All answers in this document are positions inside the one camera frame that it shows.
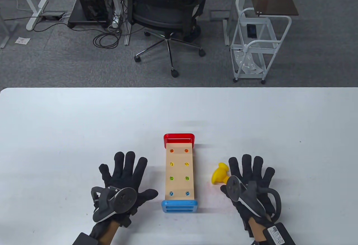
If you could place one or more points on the set of colourful pegs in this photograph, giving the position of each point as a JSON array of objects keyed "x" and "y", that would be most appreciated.
[{"x": 171, "y": 150}]

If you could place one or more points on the black floor socket box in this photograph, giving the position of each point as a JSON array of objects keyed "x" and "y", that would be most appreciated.
[{"x": 51, "y": 15}]

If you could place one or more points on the yellow toy hammer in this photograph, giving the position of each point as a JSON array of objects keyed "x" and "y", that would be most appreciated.
[{"x": 218, "y": 175}]

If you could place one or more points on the person's right forearm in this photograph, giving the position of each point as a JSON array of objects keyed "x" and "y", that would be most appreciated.
[{"x": 257, "y": 229}]

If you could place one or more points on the white office desk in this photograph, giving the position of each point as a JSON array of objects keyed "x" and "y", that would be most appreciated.
[{"x": 37, "y": 13}]

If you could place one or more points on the person's left forearm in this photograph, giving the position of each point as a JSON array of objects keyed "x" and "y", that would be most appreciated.
[{"x": 107, "y": 232}]

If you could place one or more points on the rainbow wooden hammer bench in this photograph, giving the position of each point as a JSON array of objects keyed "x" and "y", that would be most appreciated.
[{"x": 179, "y": 172}]

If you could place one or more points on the person's right hand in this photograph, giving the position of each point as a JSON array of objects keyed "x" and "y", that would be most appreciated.
[{"x": 251, "y": 172}]

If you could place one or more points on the black forearm battery pack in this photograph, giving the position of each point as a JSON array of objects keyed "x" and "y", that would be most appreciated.
[
  {"x": 84, "y": 239},
  {"x": 279, "y": 233}
]

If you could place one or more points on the clear plastic bag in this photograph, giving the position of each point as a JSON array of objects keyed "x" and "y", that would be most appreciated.
[{"x": 249, "y": 66}]

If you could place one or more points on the white utility cart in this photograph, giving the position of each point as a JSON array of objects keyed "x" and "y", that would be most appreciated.
[{"x": 240, "y": 7}]

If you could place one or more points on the white paper scrap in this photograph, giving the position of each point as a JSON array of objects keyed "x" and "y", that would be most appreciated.
[{"x": 22, "y": 40}]

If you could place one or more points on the aluminium frame post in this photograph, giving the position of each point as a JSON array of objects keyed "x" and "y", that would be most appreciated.
[
  {"x": 8, "y": 36},
  {"x": 127, "y": 35},
  {"x": 226, "y": 32}
]

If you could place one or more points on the person's left hand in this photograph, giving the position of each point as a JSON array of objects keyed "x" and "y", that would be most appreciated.
[{"x": 127, "y": 172}]

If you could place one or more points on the black office chair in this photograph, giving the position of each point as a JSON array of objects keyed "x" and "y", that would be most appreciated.
[{"x": 165, "y": 18}]

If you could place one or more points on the black handheld controller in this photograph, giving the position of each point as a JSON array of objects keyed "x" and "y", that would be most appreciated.
[
  {"x": 235, "y": 187},
  {"x": 123, "y": 198}
]

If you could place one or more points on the black computer stand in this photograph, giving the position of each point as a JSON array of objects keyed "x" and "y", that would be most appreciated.
[{"x": 77, "y": 18}]

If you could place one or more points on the white power strip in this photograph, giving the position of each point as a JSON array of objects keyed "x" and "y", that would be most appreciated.
[{"x": 116, "y": 18}]

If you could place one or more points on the black phone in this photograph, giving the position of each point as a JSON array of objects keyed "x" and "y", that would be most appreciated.
[{"x": 251, "y": 31}]

